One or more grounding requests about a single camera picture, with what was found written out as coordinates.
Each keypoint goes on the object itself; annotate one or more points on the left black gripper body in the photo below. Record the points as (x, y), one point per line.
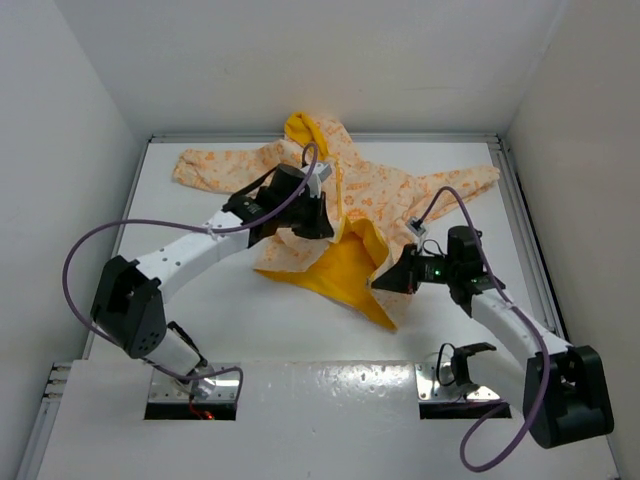
(288, 217)

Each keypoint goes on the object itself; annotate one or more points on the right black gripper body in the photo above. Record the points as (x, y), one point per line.
(435, 270)

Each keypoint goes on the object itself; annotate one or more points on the orange patterned hooded jacket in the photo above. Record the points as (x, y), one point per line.
(369, 205)

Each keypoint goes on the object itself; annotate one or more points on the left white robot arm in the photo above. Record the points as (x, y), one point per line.
(129, 305)

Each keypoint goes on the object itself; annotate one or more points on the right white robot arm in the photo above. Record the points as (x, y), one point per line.
(560, 388)

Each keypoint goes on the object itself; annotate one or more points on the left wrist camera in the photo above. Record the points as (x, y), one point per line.
(322, 171)

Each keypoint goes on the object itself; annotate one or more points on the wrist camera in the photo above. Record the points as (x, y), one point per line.
(322, 171)
(417, 227)

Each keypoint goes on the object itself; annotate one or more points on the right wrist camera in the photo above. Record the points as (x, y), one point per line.
(417, 227)

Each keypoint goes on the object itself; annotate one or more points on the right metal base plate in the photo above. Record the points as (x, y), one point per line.
(440, 389)

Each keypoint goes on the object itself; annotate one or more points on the metal base plate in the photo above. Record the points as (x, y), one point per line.
(220, 386)
(440, 389)

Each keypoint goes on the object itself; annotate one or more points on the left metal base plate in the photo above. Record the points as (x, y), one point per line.
(220, 386)

